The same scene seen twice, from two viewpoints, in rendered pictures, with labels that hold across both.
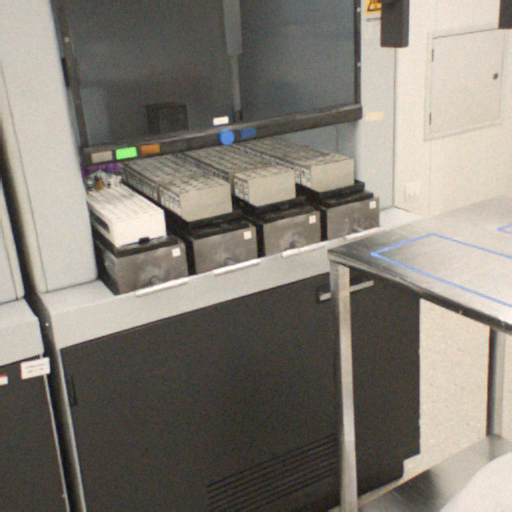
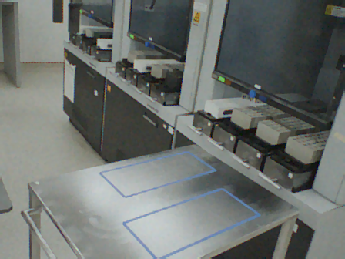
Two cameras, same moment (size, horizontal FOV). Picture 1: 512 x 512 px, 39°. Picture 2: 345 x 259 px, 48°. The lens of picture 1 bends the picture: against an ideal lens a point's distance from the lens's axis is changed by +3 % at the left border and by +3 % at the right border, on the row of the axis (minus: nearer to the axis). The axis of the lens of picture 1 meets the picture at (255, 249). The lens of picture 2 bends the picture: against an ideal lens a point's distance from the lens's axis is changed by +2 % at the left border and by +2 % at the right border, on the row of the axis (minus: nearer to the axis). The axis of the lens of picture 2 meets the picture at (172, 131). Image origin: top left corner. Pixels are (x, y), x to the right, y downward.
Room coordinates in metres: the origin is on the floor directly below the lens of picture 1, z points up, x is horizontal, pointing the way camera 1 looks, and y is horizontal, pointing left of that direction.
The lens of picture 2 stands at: (0.83, -1.35, 1.39)
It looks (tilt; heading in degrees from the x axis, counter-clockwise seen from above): 23 degrees down; 81
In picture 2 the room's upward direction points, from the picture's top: 8 degrees clockwise
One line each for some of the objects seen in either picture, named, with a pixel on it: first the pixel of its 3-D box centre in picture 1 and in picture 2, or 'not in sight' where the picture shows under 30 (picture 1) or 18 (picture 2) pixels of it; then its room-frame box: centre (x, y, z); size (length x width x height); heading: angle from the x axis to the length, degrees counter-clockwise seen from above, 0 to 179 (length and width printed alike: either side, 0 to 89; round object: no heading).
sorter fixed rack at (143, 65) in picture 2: not in sight; (159, 66); (1.06, 0.91, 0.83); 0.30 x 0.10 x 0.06; 27
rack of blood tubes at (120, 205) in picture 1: (116, 213); (235, 108); (1.37, 0.28, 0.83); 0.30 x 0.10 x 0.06; 27
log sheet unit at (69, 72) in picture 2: not in sight; (68, 80); (0.41, 1.75, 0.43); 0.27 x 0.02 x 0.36; 117
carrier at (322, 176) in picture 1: (330, 175); (299, 150); (1.49, -0.18, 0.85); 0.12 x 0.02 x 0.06; 116
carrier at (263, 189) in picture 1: (269, 188); (269, 133); (1.42, -0.04, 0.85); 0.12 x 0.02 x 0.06; 116
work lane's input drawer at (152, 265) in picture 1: (101, 221); (253, 116); (1.50, 0.34, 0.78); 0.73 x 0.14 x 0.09; 27
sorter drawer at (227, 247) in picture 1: (166, 208); (276, 128); (1.56, 0.20, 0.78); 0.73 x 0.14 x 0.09; 27
